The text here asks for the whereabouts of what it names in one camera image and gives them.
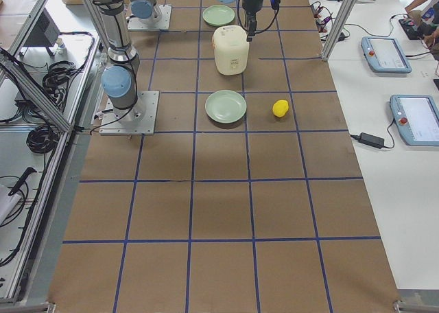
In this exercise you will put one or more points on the green plate near lemon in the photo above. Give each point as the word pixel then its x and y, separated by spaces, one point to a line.
pixel 225 106

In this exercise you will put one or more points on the teach pendant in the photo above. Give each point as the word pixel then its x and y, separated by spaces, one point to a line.
pixel 385 55
pixel 416 117

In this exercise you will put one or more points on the white rice cooker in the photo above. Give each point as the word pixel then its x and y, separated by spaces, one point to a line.
pixel 231 49

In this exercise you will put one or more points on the aluminium frame post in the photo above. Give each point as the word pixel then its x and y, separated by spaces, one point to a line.
pixel 336 29

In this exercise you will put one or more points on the black power adapter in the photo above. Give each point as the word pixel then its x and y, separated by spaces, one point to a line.
pixel 371 140

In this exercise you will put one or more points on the teach pendant near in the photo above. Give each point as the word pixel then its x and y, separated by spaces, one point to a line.
pixel 416 117

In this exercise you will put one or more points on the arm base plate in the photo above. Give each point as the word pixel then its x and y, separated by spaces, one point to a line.
pixel 139 121
pixel 135 25

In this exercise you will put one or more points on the grey control box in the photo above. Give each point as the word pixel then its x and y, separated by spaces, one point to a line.
pixel 45 33

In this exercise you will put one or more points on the yellow toy lemon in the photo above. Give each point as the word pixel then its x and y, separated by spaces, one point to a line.
pixel 280 108

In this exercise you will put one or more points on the teach pendant far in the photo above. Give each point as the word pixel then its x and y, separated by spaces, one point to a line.
pixel 385 55

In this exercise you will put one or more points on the green plate far side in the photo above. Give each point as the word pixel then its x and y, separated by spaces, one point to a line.
pixel 218 15

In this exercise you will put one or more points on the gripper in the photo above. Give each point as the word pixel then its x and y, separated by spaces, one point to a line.
pixel 252 1

